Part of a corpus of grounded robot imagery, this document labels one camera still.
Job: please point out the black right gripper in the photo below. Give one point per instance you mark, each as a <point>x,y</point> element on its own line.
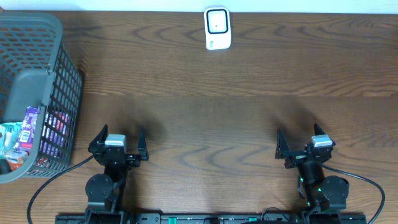
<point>283,150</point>

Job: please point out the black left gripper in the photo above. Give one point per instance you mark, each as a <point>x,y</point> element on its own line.
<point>116,156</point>

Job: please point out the purple snack packet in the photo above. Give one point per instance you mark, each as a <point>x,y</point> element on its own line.
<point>27,128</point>

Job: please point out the small orange white box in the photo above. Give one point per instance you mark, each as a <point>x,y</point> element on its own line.
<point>16,159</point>

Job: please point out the teal snack packet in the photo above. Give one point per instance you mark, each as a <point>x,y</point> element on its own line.
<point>9,135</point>

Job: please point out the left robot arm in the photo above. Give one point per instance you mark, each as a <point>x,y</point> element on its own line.
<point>105,191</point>

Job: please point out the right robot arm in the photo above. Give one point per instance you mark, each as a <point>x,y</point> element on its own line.
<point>326,195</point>

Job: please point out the white barcode scanner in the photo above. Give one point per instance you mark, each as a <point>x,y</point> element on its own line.
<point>217,28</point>

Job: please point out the grey plastic mesh basket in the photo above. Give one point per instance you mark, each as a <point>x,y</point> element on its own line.
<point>37,72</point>

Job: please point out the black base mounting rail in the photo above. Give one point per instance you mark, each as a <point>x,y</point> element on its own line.
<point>155,218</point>

